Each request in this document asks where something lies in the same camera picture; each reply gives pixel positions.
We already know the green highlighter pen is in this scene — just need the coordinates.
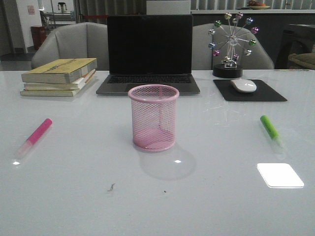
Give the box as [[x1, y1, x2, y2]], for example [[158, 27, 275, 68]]
[[260, 115, 284, 148]]

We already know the pink highlighter pen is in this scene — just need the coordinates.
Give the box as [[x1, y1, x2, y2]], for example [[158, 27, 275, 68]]
[[15, 118, 53, 159]]

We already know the pink mesh pen holder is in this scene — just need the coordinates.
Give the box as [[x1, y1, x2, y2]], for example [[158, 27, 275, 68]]
[[128, 84, 179, 152]]

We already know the grey open laptop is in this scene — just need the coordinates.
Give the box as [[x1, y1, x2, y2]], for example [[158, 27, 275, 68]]
[[96, 15, 200, 96]]

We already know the middle cream book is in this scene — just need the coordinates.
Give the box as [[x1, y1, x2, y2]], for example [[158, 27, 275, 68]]
[[24, 69, 96, 90]]

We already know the cream book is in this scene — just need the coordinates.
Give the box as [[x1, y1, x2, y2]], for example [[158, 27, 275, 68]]
[[24, 69, 96, 90], [20, 83, 87, 97]]

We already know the white computer mouse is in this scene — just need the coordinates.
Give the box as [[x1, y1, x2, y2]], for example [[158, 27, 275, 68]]
[[230, 78, 257, 93]]

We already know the right grey armchair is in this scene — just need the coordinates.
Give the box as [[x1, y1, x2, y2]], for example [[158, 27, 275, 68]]
[[191, 23, 274, 70]]

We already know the grey armchair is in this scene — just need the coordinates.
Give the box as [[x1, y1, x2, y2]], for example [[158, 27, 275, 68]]
[[191, 23, 274, 70], [31, 22, 109, 71]]

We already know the top yellow book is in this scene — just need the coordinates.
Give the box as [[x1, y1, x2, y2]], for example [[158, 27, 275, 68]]
[[21, 58, 97, 84]]

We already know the ferris wheel desk ornament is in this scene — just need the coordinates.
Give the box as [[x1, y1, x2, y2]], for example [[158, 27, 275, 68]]
[[208, 11, 257, 78]]

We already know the left grey armchair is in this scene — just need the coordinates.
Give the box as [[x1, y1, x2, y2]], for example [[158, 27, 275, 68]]
[[31, 22, 109, 71]]

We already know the black mouse pad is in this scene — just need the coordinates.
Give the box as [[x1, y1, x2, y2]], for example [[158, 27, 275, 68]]
[[213, 79, 287, 102]]

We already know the bottom cream book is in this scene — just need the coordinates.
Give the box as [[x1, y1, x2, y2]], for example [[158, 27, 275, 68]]
[[20, 83, 87, 97]]

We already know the red trash bin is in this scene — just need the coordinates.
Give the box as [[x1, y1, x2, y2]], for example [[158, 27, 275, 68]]
[[31, 26, 46, 50]]

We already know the fruit bowl on counter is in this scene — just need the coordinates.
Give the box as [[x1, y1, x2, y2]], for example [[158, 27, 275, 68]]
[[247, 0, 270, 10]]

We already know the beige cushion at right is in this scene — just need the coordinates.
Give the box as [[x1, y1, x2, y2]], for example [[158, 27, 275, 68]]
[[288, 53, 315, 70]]

